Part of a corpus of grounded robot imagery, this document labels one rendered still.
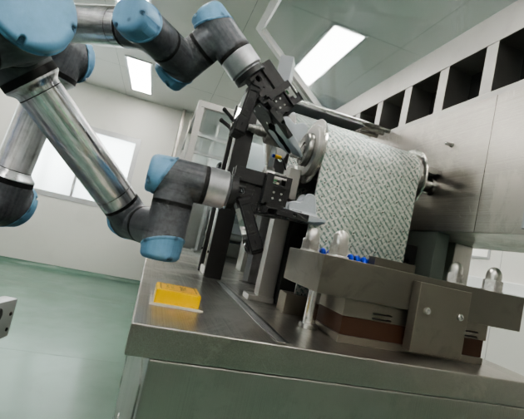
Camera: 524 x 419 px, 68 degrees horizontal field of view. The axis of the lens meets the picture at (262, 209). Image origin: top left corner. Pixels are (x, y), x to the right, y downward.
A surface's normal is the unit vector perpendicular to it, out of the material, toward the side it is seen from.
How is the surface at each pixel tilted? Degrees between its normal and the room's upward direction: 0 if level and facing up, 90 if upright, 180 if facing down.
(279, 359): 90
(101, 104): 90
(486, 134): 90
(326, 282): 90
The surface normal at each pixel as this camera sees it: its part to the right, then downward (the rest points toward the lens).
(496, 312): 0.26, -0.03
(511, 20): -0.94, -0.23
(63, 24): 0.77, 0.00
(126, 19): -0.36, -0.18
